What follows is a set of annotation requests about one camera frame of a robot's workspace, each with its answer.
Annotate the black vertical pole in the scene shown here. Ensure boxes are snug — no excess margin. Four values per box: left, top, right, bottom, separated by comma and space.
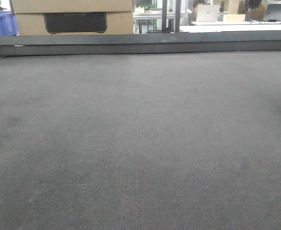
161, 0, 167, 34
175, 0, 181, 33

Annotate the person in grey hoodie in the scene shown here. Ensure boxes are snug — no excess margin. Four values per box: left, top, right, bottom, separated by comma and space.
180, 0, 205, 26

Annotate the upper cardboard box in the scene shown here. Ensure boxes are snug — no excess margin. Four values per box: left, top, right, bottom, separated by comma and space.
11, 0, 133, 13

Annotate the grey laptop right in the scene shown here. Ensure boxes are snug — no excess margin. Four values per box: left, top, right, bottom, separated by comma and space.
263, 3, 281, 21

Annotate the lower cardboard box black label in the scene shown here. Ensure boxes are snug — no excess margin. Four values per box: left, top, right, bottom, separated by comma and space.
15, 12, 134, 35

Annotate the dark metal table rail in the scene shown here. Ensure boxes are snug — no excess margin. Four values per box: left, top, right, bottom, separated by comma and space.
0, 30, 281, 56

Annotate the black vertical pole left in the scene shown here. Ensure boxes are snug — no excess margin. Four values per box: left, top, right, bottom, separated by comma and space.
161, 0, 167, 34

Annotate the blue plastic crate background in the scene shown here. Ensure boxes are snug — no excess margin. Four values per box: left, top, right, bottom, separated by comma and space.
0, 11, 19, 36

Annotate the person in brown jacket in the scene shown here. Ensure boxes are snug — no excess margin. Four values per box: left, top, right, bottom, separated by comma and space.
237, 0, 267, 21

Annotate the black vertical pole right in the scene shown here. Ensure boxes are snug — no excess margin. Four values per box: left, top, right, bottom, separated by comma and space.
175, 0, 181, 33

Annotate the white background desk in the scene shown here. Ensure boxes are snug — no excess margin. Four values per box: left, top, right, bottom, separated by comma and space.
180, 21, 281, 33

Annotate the small cardboard box desk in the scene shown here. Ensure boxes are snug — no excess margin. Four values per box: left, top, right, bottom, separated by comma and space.
223, 14, 246, 23

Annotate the silver open laptop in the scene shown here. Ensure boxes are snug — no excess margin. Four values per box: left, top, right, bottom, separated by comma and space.
196, 5, 220, 22

